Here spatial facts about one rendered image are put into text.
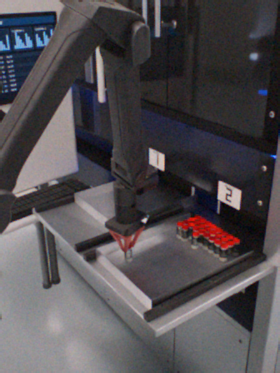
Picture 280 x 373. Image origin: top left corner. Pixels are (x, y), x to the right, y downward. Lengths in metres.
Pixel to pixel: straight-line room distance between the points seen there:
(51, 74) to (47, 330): 1.77
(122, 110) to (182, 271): 0.50
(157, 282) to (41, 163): 0.88
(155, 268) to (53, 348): 1.14
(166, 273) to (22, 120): 0.62
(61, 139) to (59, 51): 1.17
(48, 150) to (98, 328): 0.96
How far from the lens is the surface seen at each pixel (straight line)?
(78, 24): 0.66
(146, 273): 1.12
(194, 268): 1.15
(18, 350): 2.22
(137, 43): 0.71
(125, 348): 2.15
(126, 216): 1.05
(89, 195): 1.50
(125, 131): 0.86
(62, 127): 1.81
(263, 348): 1.39
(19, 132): 0.67
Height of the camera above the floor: 1.56
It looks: 26 degrees down
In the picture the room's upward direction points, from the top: 1 degrees counter-clockwise
